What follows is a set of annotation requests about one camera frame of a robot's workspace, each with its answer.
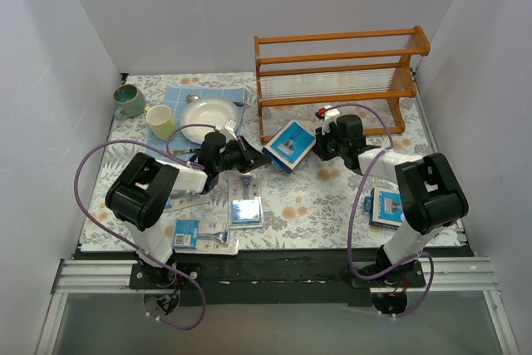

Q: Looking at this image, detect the orange wooden shelf rack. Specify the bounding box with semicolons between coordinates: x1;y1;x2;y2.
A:
254;26;431;143

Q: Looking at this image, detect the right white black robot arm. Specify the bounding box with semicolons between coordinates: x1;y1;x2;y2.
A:
313;107;469;287

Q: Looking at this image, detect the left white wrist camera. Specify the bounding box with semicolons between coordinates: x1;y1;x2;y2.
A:
215;119;238;141

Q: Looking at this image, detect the floral table mat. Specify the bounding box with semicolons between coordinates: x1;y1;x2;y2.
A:
78;71;470;253

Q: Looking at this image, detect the blue checked cloth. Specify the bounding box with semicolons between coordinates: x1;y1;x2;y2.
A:
147;86;245;150

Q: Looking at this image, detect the white blue harrys razor box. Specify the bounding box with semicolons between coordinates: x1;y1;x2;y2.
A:
363;187;406;230

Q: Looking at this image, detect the pale yellow cup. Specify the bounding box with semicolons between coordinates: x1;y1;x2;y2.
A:
145;105;177;142

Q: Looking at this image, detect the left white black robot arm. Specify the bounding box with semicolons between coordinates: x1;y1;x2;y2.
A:
105;132;271;288

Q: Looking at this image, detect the black handled fork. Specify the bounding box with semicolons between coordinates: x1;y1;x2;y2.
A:
170;148;200;155

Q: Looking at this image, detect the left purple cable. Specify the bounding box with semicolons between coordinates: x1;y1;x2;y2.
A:
72;123;225;330

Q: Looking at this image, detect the white paper plate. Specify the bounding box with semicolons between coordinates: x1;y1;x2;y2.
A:
179;96;243;144

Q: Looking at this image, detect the aluminium frame rail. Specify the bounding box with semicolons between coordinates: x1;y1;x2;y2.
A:
37;257;519;354

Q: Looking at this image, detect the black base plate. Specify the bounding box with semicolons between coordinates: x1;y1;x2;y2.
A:
128;248;427;308

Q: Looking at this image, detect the green ceramic mug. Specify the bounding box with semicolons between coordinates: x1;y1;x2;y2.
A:
113;84;146;121

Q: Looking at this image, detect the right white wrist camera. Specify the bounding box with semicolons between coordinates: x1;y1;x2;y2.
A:
315;105;341;135

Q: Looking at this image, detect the razor blister pack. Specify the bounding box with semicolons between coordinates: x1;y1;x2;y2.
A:
228;171;264;229
164;192;210;211
170;219;239;256

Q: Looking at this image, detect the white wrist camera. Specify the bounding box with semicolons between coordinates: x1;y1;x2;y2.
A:
315;105;341;135
215;119;238;141

